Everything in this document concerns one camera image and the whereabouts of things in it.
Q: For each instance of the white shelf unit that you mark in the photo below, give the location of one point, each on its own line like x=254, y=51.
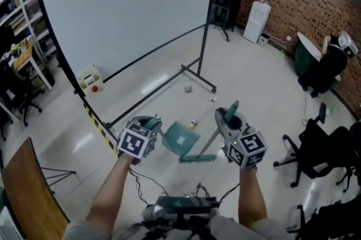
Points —
x=25, y=7

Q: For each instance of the teal dustpan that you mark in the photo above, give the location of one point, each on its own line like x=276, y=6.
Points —
x=180, y=140

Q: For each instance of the small wooden desk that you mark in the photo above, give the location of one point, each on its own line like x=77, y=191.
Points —
x=25, y=55

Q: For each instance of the person's right forearm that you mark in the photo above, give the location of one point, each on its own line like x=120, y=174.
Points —
x=251, y=199

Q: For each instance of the black chest-mounted device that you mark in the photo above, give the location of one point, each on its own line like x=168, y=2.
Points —
x=180, y=202

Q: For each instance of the white box with red button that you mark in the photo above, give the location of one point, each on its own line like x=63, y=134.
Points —
x=90, y=82

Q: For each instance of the teal broom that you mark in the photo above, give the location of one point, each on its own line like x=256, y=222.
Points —
x=197, y=158

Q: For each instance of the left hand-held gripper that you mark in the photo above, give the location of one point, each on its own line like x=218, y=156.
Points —
x=132, y=143

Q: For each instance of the round wooden table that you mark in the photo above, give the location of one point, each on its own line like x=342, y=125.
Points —
x=31, y=191

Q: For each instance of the small white appliance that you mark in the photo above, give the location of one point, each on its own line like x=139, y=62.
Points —
x=263, y=39

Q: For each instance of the white water dispenser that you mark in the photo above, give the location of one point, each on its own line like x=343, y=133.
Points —
x=256, y=21

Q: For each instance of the person's grey shirt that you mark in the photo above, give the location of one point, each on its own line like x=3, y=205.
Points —
x=84, y=231

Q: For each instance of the person's left forearm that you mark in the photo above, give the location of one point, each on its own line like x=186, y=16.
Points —
x=112, y=191

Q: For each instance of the white rolling whiteboard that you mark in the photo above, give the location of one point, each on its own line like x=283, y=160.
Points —
x=127, y=7

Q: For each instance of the yellow black floor strip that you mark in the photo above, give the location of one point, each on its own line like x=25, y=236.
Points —
x=98, y=126

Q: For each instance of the black office chair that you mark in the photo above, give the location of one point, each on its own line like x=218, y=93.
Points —
x=25, y=100
x=318, y=148
x=354, y=148
x=332, y=219

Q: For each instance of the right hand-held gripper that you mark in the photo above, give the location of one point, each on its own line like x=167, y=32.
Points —
x=248, y=148

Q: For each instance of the small litter scrap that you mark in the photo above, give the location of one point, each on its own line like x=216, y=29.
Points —
x=188, y=89

